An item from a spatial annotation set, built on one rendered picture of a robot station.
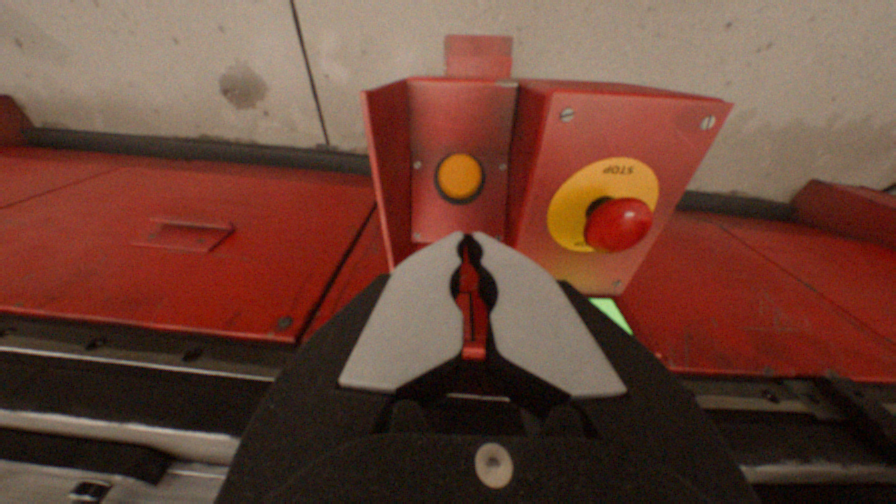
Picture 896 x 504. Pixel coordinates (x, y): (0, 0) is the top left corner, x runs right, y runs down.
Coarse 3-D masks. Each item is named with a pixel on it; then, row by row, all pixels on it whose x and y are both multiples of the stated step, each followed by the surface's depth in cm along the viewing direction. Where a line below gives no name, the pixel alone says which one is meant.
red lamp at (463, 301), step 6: (462, 294) 22; (468, 294) 22; (456, 300) 21; (462, 300) 21; (468, 300) 21; (462, 306) 21; (468, 306) 21; (462, 312) 20; (468, 312) 20; (468, 318) 20; (468, 324) 19; (468, 330) 19; (468, 336) 19
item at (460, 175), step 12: (456, 156) 22; (468, 156) 22; (444, 168) 22; (456, 168) 22; (468, 168) 22; (444, 180) 22; (456, 180) 22; (468, 180) 22; (480, 180) 22; (444, 192) 22; (456, 192) 22; (468, 192) 22
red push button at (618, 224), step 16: (592, 208) 17; (608, 208) 14; (624, 208) 14; (640, 208) 14; (592, 224) 15; (608, 224) 15; (624, 224) 15; (640, 224) 15; (592, 240) 16; (608, 240) 15; (624, 240) 15; (640, 240) 16
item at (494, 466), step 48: (432, 432) 5; (576, 432) 5; (288, 480) 4; (336, 480) 4; (384, 480) 4; (432, 480) 4; (480, 480) 4; (528, 480) 4; (576, 480) 4; (624, 480) 4; (672, 480) 4
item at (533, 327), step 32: (480, 256) 10; (512, 256) 10; (480, 288) 10; (512, 288) 8; (544, 288) 8; (512, 320) 7; (544, 320) 7; (576, 320) 7; (512, 352) 6; (544, 352) 6; (576, 352) 6; (512, 384) 6; (544, 384) 6; (576, 384) 5; (608, 384) 5; (544, 416) 6
